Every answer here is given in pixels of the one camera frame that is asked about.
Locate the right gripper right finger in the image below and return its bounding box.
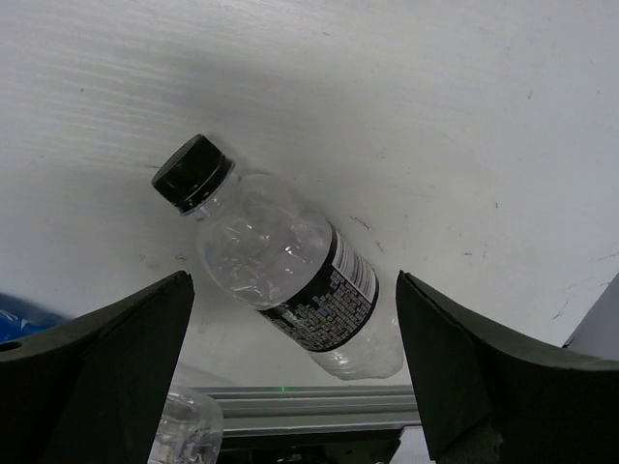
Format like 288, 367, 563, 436
396, 273, 618, 463

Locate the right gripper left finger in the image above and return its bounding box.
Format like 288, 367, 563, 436
1, 272, 194, 463

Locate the black label clear bottle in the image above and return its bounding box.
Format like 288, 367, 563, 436
151, 135, 404, 381

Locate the aluminium table frame rail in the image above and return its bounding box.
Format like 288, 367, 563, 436
200, 385, 421, 438

